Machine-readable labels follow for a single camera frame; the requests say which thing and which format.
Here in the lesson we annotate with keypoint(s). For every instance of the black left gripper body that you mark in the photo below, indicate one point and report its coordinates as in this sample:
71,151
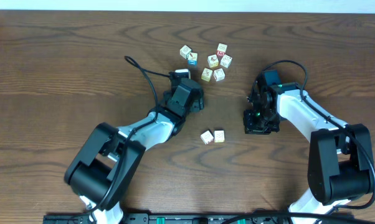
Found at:
201,104

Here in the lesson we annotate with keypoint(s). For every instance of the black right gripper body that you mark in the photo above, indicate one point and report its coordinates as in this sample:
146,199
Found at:
261,121

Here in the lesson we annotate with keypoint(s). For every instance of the wooden block red letter U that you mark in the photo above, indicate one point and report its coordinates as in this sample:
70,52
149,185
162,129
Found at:
207,137

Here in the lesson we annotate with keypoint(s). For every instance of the wooden block yellow edge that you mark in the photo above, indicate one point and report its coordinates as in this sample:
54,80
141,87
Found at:
219,136

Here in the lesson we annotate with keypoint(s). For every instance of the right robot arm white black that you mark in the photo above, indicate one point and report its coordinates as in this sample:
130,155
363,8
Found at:
340,166

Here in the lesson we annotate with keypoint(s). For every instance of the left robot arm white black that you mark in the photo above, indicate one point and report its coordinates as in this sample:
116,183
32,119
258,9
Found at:
102,170

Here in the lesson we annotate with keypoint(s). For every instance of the wooden block yellow border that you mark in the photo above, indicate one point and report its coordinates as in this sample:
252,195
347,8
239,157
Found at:
206,74

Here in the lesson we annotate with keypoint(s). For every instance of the wooden block blue letter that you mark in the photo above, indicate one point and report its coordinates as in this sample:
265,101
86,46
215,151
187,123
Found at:
192,58

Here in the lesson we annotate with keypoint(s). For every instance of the plain wooden block letter J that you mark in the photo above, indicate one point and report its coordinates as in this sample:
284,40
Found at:
219,74

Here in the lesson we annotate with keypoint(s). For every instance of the wooden block green side far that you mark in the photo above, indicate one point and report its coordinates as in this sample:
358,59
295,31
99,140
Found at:
185,51

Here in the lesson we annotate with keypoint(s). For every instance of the wooden block yellow letter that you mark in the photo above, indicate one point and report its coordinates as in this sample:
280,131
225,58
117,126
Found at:
213,61

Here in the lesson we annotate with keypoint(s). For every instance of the wooden block green letter side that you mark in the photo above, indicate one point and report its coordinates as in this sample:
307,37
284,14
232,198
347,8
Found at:
226,61

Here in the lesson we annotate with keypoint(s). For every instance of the wooden block red letter M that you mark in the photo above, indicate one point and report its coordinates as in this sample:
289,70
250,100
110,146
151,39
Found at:
221,49

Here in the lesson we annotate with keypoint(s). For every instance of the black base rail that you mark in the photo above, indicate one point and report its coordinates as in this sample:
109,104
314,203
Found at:
144,218

